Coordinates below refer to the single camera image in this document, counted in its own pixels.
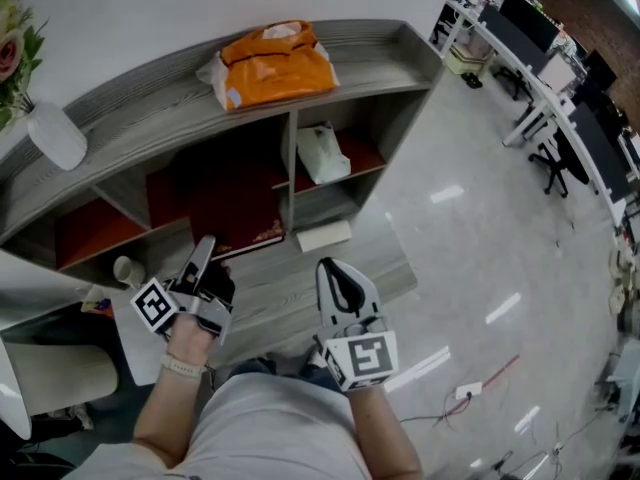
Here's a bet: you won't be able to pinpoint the white mug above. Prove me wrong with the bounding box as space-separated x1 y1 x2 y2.
112 254 148 290

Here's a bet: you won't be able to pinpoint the person's left forearm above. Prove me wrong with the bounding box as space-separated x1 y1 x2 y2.
131 365 212 470

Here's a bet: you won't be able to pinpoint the person's white shirt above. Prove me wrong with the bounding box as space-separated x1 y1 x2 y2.
59 371 375 480

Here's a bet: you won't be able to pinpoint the white plastic bag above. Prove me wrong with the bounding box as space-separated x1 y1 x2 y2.
295 122 353 186

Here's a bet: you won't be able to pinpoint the dark red book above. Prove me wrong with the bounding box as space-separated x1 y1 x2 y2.
187 156 288 263

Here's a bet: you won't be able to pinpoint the colourful small packet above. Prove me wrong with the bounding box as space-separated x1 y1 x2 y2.
79 284 116 315

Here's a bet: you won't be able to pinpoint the white round table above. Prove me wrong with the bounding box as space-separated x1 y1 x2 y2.
0 335 34 442

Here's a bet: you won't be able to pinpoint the grey wooden shelf unit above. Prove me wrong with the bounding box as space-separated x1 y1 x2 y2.
0 17 447 387

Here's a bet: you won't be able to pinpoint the red cable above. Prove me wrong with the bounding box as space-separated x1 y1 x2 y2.
433 353 522 420

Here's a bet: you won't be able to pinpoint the long white office desk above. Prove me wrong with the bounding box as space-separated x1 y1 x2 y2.
443 0 640 230

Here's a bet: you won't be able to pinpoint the beige wristband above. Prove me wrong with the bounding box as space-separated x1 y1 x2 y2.
160 351 207 380

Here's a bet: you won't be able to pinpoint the pale yellow bin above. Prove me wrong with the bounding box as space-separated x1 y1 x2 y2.
444 44 495 78

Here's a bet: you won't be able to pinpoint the dark desk partition panel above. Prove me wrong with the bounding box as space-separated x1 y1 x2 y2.
478 4 547 73

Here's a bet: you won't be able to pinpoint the white power strip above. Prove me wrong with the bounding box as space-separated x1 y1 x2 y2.
453 381 484 401

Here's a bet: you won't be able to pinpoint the orange plastic bag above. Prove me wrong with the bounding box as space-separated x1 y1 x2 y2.
195 19 342 113

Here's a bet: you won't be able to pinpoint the pink flower bouquet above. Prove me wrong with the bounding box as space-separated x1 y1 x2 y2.
0 0 50 132

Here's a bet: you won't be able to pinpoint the white flat box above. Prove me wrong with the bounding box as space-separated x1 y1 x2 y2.
295 218 353 255

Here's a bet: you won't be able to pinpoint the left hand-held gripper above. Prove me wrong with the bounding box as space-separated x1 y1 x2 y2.
130 234 237 347

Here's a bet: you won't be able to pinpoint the black office chair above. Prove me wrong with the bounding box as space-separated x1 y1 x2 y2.
491 64 535 103
527 129 592 199
428 11 455 53

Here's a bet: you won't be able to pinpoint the person's right forearm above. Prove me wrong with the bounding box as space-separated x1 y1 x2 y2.
346 386 425 480

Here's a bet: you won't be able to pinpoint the black computer monitor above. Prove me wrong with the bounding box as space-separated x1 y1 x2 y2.
499 0 561 53

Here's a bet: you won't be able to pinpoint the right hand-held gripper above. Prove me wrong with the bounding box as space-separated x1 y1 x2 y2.
313 257 400 394

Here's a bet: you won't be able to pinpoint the beige chair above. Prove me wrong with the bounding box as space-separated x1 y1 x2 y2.
4 342 120 417

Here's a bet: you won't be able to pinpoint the person's blue jeans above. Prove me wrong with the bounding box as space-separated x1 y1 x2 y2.
213 350 347 395

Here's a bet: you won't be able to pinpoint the person's left hand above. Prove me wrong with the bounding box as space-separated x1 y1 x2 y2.
164 314 217 365

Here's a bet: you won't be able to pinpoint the white ceramic vase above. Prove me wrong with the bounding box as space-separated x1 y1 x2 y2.
25 101 89 172

